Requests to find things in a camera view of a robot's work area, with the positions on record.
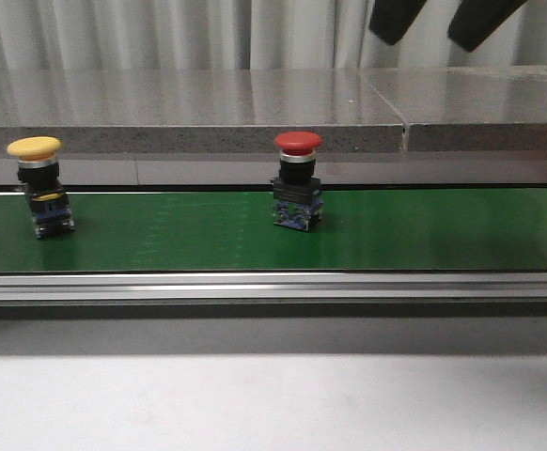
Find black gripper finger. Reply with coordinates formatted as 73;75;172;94
447;0;525;53
368;0;426;45

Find red mushroom push button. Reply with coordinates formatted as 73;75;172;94
272;131;323;231

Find yellow mushroom push button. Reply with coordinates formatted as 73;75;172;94
7;136;75;240

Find grey stone slab right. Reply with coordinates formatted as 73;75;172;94
360;66;547;152

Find grey stone slab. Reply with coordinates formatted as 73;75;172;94
0;70;403;155
360;66;547;152

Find green conveyor belt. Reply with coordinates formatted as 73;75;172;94
0;188;547;272

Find grey stone slab left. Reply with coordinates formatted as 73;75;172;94
0;70;403;155

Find grey pleated curtain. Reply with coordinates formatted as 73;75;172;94
0;1;547;70

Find aluminium conveyor side rail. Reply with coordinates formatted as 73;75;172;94
0;272;547;307

